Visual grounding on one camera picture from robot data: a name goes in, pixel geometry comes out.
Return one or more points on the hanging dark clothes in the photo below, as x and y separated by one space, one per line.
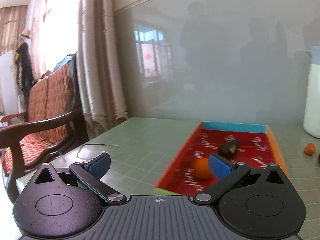
24 76

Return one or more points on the wooden cushioned bench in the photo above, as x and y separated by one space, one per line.
55 125

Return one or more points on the white grey thermos jug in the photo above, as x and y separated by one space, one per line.
312 107

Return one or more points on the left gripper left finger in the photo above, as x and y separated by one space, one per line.
89 175

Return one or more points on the straw hat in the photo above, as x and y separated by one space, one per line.
26 33

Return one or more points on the orange tangerine in box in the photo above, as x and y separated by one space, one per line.
201 169

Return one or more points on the beige lace curtain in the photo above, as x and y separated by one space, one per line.
101 90

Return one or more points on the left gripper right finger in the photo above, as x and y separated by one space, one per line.
228 174

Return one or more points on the wire-rimmed eyeglasses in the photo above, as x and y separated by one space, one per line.
86 151

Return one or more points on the colourful cardboard box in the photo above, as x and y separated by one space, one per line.
188 173

